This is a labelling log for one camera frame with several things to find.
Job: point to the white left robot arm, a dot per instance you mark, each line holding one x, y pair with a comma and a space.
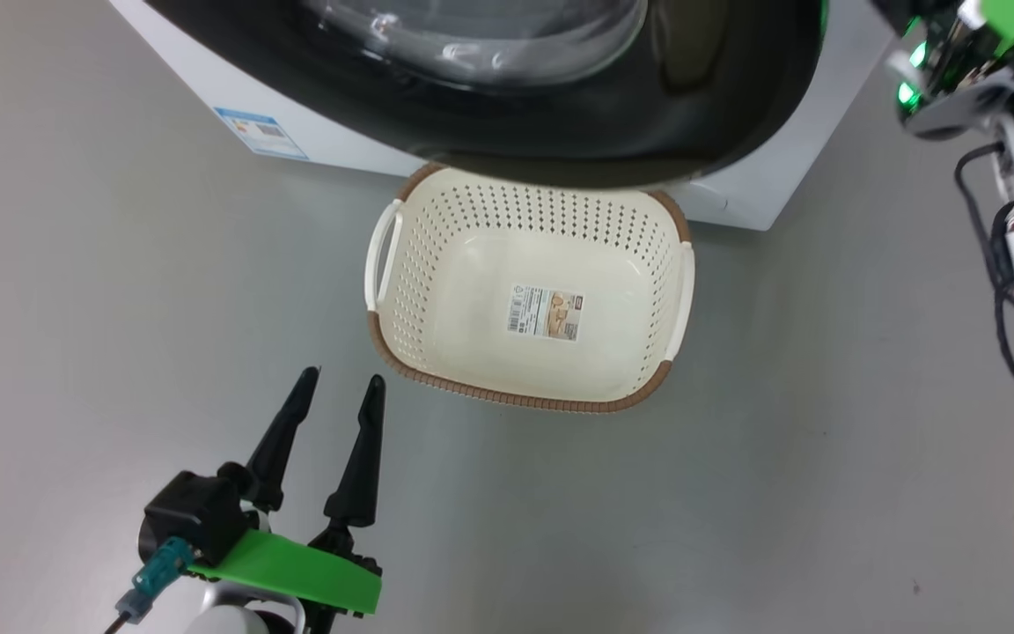
234, 621

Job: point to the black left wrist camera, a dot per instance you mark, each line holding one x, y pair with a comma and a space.
194, 515

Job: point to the black round glass washer door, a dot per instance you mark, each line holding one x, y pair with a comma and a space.
560, 141

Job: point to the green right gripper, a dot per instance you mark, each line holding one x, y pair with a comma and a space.
1013, 18

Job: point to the blue energy sticker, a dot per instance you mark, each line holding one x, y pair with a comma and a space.
260, 132

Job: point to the white front-load washing machine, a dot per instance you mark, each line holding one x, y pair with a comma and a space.
322, 132

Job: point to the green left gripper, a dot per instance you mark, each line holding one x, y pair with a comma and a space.
296, 568

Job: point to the paper product label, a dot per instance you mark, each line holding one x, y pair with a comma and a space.
546, 313

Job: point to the cream perforated laundry basket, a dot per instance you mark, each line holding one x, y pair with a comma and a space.
472, 299

